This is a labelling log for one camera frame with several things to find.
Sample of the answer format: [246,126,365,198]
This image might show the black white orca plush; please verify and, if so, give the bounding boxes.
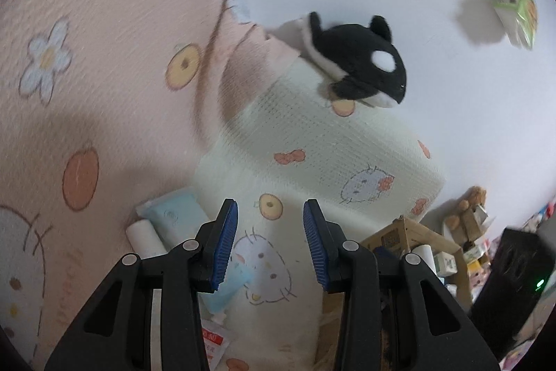
[300,11,408,108]

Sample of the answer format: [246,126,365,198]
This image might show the green white printed carton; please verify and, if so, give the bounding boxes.
[434,251,457,277]

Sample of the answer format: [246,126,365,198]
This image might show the brown teddy bear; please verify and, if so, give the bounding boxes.
[447,186,487,230]

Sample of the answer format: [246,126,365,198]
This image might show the green white tissue pack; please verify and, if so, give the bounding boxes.
[493,0,539,51]

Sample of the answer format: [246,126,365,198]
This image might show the pink floral blanket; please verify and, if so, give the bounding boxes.
[497,336,539,371]

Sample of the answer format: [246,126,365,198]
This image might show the pink patterned towel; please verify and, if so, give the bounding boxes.
[0,0,300,371]

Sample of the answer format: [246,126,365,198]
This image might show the red white spouted sachet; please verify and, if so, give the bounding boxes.
[201,312,237,371]

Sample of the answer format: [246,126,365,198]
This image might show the cream cartoon-print pillow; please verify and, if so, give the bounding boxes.
[191,58,447,371]

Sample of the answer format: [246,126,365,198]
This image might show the plain light blue packet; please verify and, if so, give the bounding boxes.
[197,253,255,313]

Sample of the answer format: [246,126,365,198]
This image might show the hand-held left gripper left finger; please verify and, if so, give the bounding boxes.
[43,198,239,371]

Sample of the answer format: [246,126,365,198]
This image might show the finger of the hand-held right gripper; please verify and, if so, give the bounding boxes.
[373,246,398,263]

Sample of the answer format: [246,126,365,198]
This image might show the brown cardboard box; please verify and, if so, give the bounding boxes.
[315,216,473,371]

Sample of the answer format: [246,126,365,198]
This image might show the light blue cotton-print packet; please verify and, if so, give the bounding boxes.
[134,187,209,250]

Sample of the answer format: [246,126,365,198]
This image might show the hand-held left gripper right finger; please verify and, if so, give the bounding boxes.
[303,198,502,371]

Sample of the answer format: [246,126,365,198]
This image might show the small white open box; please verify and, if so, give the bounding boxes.
[473,205,496,233]

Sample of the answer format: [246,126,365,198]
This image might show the white paper roll tube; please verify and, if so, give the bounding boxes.
[126,221,168,259]

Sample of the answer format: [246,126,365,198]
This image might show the small green white box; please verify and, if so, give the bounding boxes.
[464,244,488,264]

